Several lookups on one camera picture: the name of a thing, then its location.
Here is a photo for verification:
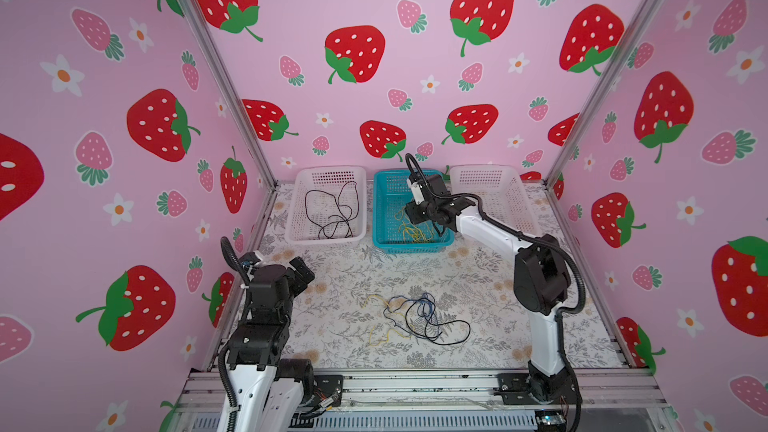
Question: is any yellow cable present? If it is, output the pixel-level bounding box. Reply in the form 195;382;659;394
392;206;445;245

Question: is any black cable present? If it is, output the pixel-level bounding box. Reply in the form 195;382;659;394
303;179;361;240

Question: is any cable bundle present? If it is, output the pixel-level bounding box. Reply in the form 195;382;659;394
367;291;473;349

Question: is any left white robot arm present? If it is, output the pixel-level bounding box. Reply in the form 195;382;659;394
217;237;315;431

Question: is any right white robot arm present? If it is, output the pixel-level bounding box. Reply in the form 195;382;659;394
405;153;586;406

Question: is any teal plastic basket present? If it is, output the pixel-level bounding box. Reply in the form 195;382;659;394
372;169;455;254

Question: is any right white plastic basket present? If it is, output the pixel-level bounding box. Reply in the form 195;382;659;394
449;165;542;237

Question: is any white plastic basket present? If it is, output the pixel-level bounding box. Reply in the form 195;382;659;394
285;166;367;247
449;165;542;237

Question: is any left white plastic basket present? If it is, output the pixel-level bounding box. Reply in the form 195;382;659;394
285;166;367;247

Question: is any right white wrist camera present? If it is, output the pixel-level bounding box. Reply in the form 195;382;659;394
407;174;429;206

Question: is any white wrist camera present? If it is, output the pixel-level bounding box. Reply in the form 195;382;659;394
407;174;429;206
239;251;263;271

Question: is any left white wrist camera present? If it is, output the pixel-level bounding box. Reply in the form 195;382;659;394
239;251;263;271

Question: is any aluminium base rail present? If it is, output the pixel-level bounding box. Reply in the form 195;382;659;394
179;368;661;432

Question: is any right aluminium corner post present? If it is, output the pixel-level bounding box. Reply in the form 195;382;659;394
543;0;665;192

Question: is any aluminium corner post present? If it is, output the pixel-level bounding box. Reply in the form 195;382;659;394
543;0;665;192
178;0;278;191

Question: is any left aluminium corner post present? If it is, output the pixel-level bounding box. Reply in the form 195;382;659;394
178;0;278;191

